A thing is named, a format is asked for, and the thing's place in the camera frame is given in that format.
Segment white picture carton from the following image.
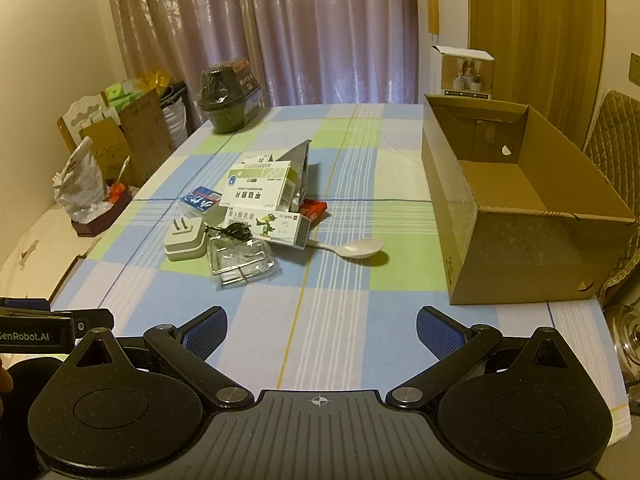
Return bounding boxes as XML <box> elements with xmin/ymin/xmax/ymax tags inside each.
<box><xmin>432</xmin><ymin>45</ymin><xmax>496</xmax><ymax>101</ymax></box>

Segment silver foil pouch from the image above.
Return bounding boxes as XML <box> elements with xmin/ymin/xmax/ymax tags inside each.
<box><xmin>277</xmin><ymin>140</ymin><xmax>322</xmax><ymax>211</ymax></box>

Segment dark red tray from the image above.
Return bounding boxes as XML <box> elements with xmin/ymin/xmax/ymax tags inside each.
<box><xmin>70</xmin><ymin>185</ymin><xmax>134</xmax><ymax>237</ymax></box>

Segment stack of white bowls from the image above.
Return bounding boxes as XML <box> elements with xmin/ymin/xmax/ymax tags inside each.
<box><xmin>162</xmin><ymin>102</ymin><xmax>189</xmax><ymax>147</ymax></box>

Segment green tissue packs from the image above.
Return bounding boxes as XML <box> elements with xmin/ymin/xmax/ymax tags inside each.
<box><xmin>102</xmin><ymin>77</ymin><xmax>147</xmax><ymax>109</ymax></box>

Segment brown wooden door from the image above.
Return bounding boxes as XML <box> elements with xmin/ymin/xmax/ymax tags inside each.
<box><xmin>467</xmin><ymin>0</ymin><xmax>607</xmax><ymax>147</ymax></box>

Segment blue label clear plastic box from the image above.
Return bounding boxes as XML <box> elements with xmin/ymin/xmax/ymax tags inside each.
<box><xmin>180</xmin><ymin>185</ymin><xmax>226</xmax><ymax>224</ymax></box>

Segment white plastic spoon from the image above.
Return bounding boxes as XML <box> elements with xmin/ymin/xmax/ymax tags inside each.
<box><xmin>305</xmin><ymin>238</ymin><xmax>386</xmax><ymax>261</ymax></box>

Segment clear glass vessel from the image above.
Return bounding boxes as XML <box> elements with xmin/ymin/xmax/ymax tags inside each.
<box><xmin>602</xmin><ymin>304</ymin><xmax>640</xmax><ymax>377</ymax></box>

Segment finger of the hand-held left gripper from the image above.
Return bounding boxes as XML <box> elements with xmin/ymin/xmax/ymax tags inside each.
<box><xmin>74</xmin><ymin>308</ymin><xmax>115</xmax><ymax>334</ymax></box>

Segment small brown cardboard box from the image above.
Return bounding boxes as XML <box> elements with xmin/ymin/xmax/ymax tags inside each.
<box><xmin>79</xmin><ymin>122</ymin><xmax>134</xmax><ymax>187</ymax></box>

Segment red packet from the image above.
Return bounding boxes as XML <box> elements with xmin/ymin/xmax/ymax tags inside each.
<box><xmin>299</xmin><ymin>199</ymin><xmax>328</xmax><ymax>221</ymax></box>

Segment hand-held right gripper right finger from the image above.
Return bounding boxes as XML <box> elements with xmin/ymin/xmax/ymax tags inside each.
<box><xmin>386</xmin><ymin>306</ymin><xmax>572</xmax><ymax>414</ymax></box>

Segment yellow wall hanging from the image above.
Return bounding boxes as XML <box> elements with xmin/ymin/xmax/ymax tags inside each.
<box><xmin>426</xmin><ymin>0</ymin><xmax>442</xmax><ymax>45</ymax></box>

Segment green spray medicine box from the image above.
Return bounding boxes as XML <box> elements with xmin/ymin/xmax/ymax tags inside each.
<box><xmin>240</xmin><ymin>151</ymin><xmax>291</xmax><ymax>168</ymax></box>

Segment clear plastic container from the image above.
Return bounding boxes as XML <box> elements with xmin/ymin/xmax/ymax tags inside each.
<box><xmin>207</xmin><ymin>235</ymin><xmax>276</xmax><ymax>286</ymax></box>

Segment white carved chair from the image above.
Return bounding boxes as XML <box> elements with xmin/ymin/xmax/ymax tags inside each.
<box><xmin>57</xmin><ymin>92</ymin><xmax>122</xmax><ymax>161</ymax></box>

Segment large brown cardboard box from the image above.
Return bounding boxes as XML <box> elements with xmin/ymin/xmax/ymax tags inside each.
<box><xmin>119</xmin><ymin>89</ymin><xmax>177</xmax><ymax>187</ymax></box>

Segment brown cardboard box container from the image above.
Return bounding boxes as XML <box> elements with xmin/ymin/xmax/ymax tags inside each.
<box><xmin>421</xmin><ymin>92</ymin><xmax>637</xmax><ymax>307</ymax></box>

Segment white plastic bag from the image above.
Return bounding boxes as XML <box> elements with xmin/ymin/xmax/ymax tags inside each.
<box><xmin>53</xmin><ymin>137</ymin><xmax>109</xmax><ymax>222</ymax></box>

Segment cartoon lizard ointment box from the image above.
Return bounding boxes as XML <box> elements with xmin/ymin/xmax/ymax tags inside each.
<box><xmin>225</xmin><ymin>205</ymin><xmax>313</xmax><ymax>250</ymax></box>

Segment white green tablet box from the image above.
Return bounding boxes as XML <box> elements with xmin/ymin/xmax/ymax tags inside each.
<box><xmin>225</xmin><ymin>160</ymin><xmax>296</xmax><ymax>211</ymax></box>

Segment mauve curtain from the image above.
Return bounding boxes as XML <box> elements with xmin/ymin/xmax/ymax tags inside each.
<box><xmin>102</xmin><ymin>0</ymin><xmax>419</xmax><ymax>109</ymax></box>

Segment yellow plastic bag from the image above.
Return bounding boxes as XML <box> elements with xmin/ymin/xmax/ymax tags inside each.
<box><xmin>134</xmin><ymin>70</ymin><xmax>172</xmax><ymax>97</ymax></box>

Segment checked tablecloth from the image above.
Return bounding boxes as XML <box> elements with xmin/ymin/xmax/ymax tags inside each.
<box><xmin>50</xmin><ymin>102</ymin><xmax>634</xmax><ymax>442</ymax></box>

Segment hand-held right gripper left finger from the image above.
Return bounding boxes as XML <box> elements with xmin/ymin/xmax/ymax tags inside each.
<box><xmin>69</xmin><ymin>306</ymin><xmax>254</xmax><ymax>414</ymax></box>

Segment dark green lidded bowl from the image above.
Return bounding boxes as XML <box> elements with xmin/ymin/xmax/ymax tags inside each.
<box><xmin>198</xmin><ymin>57</ymin><xmax>261</xmax><ymax>135</ymax></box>

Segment black cable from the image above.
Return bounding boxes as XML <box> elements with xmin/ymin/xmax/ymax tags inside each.
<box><xmin>207</xmin><ymin>222</ymin><xmax>256</xmax><ymax>246</ymax></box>

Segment white charger plug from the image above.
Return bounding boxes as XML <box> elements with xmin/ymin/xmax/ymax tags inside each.
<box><xmin>163</xmin><ymin>216</ymin><xmax>209</xmax><ymax>263</ymax></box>

